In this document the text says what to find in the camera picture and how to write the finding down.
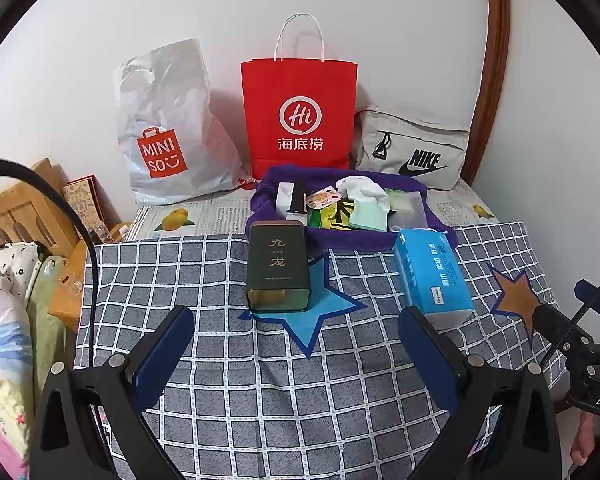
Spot beige fabric bag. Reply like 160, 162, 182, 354
354, 106, 471, 191

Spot colourful cartoon quilt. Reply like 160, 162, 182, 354
0, 290, 36, 480

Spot yellow pouch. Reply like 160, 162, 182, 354
319, 202, 356, 231

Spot pale green cloth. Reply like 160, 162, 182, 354
25, 255, 66, 386

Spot orange-print sachet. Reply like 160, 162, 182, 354
305, 185, 343, 211

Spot clear face mask package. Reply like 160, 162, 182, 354
386, 189, 428, 233

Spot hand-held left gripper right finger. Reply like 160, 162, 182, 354
397, 306, 564, 480

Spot white plastic shopping bag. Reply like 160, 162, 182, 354
114, 39, 246, 206

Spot dark green tea tin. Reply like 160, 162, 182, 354
245, 221, 312, 315

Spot white sponge block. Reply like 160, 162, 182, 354
275, 180, 308, 223

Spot mint green soft packet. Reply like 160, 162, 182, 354
350, 199, 388, 233

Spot blue tissue pack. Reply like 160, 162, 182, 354
392, 228, 473, 328

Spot thick black cable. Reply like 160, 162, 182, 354
0, 157, 101, 371

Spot wooden headboard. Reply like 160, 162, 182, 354
0, 158, 81, 261

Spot person's right hand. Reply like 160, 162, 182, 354
570, 411, 600, 467

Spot red paper bag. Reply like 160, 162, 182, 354
240, 14, 358, 178

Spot white glove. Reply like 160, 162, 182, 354
336, 176, 391, 211

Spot small glass bottles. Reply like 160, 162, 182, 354
92, 222, 131, 244

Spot brown wooden frame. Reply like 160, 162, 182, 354
470, 0, 512, 186

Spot newsprint bed sheet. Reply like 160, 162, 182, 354
127, 180, 498, 246

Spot wooden nightstand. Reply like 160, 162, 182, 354
47, 240, 88, 333

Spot white floral cloth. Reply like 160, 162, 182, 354
0, 242, 46, 301

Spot purple towel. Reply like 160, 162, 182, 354
250, 162, 458, 251

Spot patterned book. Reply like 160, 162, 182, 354
62, 175, 108, 241

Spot grey checkered blanket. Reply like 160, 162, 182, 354
75, 222, 566, 480

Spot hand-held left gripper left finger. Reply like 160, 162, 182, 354
30, 304, 197, 480

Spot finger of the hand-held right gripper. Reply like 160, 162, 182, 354
532, 304, 597, 347
574, 280, 600, 313

